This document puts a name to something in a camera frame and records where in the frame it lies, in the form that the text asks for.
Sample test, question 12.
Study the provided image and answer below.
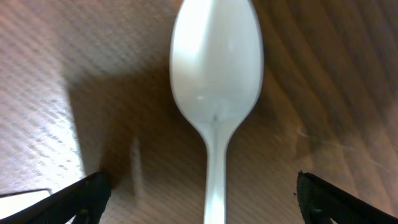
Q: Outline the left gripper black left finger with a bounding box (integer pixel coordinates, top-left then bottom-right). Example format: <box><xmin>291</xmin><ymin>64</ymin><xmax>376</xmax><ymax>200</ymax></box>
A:
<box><xmin>1</xmin><ymin>172</ymin><xmax>111</xmax><ymax>224</ymax></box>

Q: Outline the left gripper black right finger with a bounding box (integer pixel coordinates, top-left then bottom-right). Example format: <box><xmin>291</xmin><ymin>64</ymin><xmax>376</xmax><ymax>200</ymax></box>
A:
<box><xmin>296</xmin><ymin>171</ymin><xmax>397</xmax><ymax>224</ymax></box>

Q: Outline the white plastic spoon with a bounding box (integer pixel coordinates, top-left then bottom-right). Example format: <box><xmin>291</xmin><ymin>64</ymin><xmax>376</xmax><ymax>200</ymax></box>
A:
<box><xmin>170</xmin><ymin>0</ymin><xmax>264</xmax><ymax>224</ymax></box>

